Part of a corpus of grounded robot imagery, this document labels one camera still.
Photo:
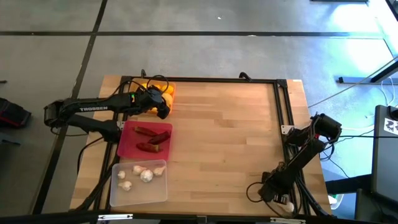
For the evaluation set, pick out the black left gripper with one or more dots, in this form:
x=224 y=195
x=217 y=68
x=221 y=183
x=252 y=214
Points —
x=152 y=98

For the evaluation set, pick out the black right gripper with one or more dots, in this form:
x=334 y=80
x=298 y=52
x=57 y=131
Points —
x=273 y=186

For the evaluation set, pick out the pale yellow lemon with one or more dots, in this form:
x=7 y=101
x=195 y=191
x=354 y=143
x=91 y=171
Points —
x=168 y=99

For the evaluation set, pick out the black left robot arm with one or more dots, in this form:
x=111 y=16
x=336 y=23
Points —
x=93 y=109

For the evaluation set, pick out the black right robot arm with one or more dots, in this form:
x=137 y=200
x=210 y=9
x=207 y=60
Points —
x=308 y=149

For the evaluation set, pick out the orange plastic basket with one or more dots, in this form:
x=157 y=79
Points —
x=172 y=93

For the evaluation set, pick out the pink plastic basket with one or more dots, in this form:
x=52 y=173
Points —
x=130 y=149

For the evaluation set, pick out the white green cup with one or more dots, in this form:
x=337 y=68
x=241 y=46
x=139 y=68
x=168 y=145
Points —
x=336 y=200

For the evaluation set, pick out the clear plastic basket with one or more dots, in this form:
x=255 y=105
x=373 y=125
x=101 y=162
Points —
x=140 y=194

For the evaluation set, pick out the grey equipment cart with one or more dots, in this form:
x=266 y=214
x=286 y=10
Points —
x=385 y=155

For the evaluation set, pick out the black white marker sticker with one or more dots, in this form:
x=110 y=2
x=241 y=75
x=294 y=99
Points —
x=391 y=126

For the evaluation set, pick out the black floor stand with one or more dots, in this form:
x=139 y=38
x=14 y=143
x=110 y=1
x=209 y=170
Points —
x=357 y=80

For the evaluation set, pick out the black and red bag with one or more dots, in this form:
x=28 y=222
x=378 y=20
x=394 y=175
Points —
x=12 y=113

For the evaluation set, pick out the black metal bar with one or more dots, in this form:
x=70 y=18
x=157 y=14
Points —
x=46 y=218

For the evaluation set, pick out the black frame clamp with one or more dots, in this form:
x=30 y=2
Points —
x=143 y=72
x=245 y=75

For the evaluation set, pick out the black metal table frame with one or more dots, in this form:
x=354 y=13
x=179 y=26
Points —
x=217 y=80

